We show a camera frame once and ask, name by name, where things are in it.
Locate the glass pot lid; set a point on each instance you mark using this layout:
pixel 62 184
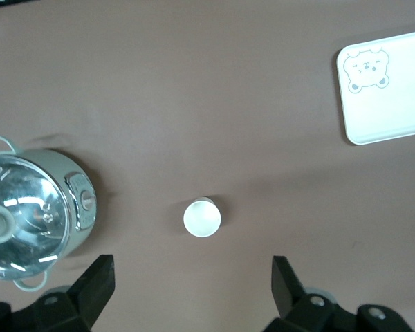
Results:
pixel 24 214

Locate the cream tray with bear print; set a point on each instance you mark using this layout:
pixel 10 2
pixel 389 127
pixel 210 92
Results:
pixel 384 103

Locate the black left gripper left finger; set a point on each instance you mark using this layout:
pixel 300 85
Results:
pixel 86 297

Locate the grey-green electric pot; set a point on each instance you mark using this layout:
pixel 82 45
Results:
pixel 81 180

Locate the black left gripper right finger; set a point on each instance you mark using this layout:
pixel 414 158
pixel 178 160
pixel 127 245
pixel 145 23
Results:
pixel 290 301

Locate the white IKEA cup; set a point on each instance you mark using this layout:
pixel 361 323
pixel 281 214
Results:
pixel 202 218

